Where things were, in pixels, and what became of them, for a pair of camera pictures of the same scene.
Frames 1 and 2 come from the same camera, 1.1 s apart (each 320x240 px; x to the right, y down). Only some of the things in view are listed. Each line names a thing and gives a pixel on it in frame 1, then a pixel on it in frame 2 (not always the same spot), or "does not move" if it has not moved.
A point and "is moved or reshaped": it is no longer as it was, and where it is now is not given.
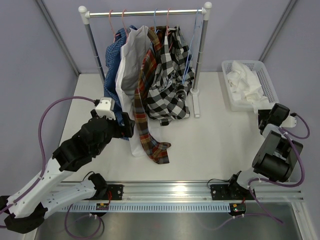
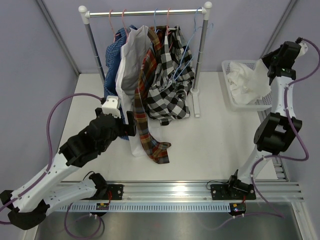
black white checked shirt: [168, 96] does not move
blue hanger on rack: [156, 31] does not move
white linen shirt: [244, 85] is moved or reshaped
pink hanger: [114, 35] does not move
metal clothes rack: [205, 12] does not move
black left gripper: [127, 131] does not move
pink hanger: [168, 31] does not move
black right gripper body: [263, 115] → [271, 59]
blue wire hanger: [196, 30] → [175, 78]
